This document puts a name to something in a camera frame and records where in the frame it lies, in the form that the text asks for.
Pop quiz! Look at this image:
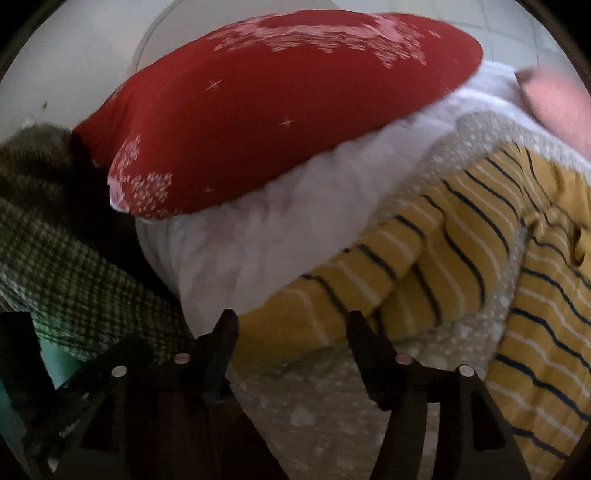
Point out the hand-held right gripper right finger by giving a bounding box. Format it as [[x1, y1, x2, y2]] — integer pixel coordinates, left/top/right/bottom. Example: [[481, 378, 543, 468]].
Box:
[[345, 310, 533, 480]]

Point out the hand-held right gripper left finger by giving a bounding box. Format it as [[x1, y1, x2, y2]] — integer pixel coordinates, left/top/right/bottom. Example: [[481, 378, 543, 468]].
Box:
[[25, 308, 289, 480]]

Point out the yellow striped shirt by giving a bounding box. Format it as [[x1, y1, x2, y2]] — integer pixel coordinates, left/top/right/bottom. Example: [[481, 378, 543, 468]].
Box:
[[233, 142, 591, 478]]

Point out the grey dotted bed sheet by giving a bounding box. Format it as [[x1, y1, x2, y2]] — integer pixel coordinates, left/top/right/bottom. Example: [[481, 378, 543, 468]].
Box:
[[230, 111, 591, 480]]

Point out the white fluffy blanket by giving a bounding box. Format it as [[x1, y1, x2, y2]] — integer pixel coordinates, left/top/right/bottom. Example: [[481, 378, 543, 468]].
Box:
[[134, 60, 546, 337]]

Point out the green checked blanket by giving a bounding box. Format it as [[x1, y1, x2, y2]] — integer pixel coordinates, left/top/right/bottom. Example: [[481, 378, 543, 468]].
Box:
[[0, 198, 195, 365]]

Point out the teal cloth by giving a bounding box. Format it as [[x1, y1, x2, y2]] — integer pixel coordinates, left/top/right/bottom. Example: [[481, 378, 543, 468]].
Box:
[[0, 339, 86, 462]]

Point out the red snowflake print pillow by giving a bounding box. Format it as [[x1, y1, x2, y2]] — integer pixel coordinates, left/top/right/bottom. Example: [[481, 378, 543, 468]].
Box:
[[73, 10, 485, 221]]

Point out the pink cloth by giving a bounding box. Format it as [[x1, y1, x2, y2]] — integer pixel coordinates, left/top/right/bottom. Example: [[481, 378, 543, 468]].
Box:
[[515, 65, 591, 162]]

